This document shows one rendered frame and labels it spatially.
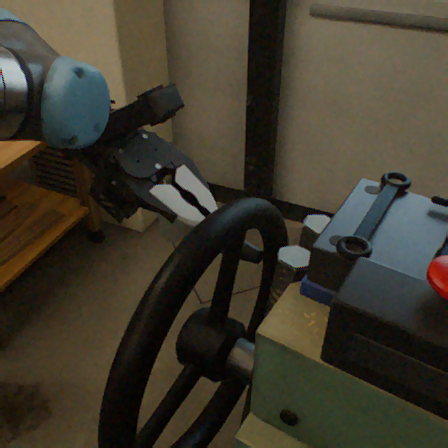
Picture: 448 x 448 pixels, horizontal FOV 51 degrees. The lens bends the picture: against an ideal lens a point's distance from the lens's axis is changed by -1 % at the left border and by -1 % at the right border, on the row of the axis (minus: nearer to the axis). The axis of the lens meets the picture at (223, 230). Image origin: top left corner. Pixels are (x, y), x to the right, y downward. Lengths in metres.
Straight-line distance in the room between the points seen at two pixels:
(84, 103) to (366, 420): 0.32
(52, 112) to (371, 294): 0.28
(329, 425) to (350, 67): 1.36
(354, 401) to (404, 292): 0.07
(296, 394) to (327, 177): 1.49
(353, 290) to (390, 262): 0.04
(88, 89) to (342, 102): 1.27
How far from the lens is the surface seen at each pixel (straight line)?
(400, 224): 0.31
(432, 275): 0.24
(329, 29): 1.57
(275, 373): 0.30
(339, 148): 1.70
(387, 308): 0.24
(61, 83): 0.41
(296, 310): 0.29
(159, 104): 0.47
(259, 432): 0.35
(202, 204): 0.52
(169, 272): 0.34
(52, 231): 1.68
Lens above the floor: 1.18
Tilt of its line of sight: 39 degrees down
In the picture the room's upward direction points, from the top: straight up
